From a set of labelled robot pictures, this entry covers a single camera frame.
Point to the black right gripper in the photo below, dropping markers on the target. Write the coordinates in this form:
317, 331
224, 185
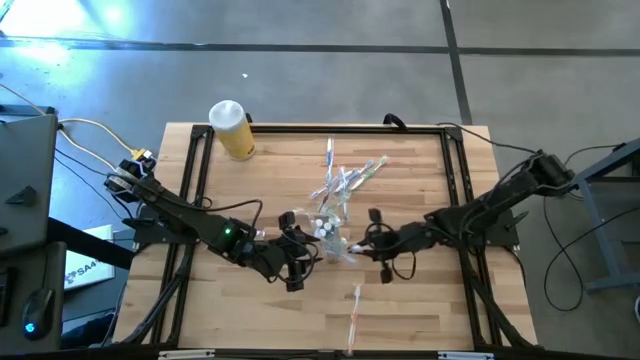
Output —
400, 240

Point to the black diagonal bar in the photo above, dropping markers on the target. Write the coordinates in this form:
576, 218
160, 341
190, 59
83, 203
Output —
90, 245

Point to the black computer mouse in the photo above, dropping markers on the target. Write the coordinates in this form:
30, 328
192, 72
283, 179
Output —
37, 314

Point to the clear plastic bag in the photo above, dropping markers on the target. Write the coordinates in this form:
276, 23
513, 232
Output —
334, 239

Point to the person's shoe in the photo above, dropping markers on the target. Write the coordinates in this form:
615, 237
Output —
638, 307

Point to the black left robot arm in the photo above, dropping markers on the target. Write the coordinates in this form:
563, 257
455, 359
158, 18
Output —
185, 215

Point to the black aluminium table frame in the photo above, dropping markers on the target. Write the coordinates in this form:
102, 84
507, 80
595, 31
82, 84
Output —
350, 129

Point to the small black wedge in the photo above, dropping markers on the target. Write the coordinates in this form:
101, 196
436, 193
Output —
22, 196

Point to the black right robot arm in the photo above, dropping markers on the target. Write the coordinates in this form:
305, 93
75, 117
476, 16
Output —
490, 205

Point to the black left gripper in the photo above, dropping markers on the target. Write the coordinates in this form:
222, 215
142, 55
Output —
280, 255

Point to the yellow canister with white lid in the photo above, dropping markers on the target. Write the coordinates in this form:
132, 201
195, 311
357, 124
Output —
235, 137

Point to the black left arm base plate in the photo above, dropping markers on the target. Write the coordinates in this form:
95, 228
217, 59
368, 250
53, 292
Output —
150, 234

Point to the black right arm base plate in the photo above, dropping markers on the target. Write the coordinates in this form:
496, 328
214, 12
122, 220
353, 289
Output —
500, 235

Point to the dark desk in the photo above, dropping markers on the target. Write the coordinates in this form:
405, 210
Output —
15, 300

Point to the white printed label sheet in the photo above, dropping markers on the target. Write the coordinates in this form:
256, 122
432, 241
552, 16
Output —
90, 260

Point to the blue-gray metal table frame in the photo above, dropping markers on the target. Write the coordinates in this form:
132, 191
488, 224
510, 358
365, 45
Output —
600, 200

